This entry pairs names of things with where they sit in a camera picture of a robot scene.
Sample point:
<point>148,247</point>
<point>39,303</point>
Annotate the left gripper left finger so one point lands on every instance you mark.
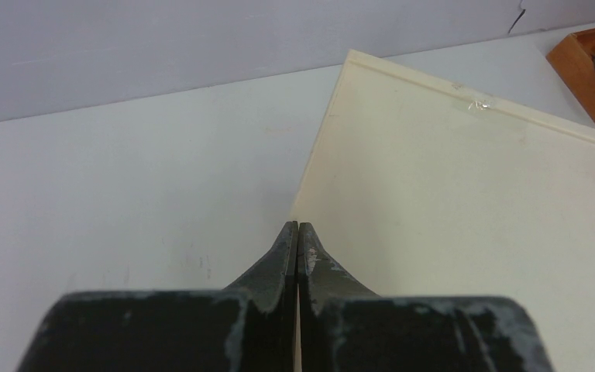
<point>247,326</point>

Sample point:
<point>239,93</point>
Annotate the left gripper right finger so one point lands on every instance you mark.
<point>347,327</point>

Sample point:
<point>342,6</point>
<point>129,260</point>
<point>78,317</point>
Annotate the cream drawer organizer cabinet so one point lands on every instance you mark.
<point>418,185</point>

